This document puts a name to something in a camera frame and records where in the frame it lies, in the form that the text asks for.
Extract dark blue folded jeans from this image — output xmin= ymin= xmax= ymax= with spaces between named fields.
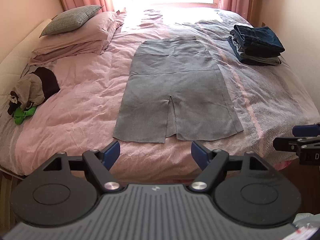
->
xmin=230 ymin=24 xmax=285 ymax=58

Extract pink and grey duvet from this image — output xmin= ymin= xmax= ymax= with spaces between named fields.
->
xmin=1 ymin=8 xmax=319 ymax=176

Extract beige and brown crumpled garment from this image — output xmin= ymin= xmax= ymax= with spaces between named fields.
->
xmin=7 ymin=67 xmax=60 ymax=115

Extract grey knit skirt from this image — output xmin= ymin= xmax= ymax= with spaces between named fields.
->
xmin=113 ymin=36 xmax=243 ymax=143

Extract lower pink pillow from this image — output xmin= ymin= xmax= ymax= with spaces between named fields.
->
xmin=29 ymin=17 xmax=123 ymax=66

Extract grey folded garment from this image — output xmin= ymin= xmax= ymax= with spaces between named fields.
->
xmin=239 ymin=52 xmax=281 ymax=66

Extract grey checked cushion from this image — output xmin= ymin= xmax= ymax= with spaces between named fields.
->
xmin=40 ymin=5 xmax=102 ymax=37

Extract pink pillow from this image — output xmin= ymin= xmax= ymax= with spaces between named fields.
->
xmin=29 ymin=17 xmax=123 ymax=66
xmin=33 ymin=11 xmax=119 ymax=55

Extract upper pink pillow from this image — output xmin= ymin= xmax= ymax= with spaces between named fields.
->
xmin=33 ymin=11 xmax=119 ymax=55

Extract bright green garment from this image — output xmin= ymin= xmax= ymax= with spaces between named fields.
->
xmin=13 ymin=106 xmax=37 ymax=125

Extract white padded headboard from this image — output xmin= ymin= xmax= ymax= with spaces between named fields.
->
xmin=0 ymin=19 xmax=52 ymax=113

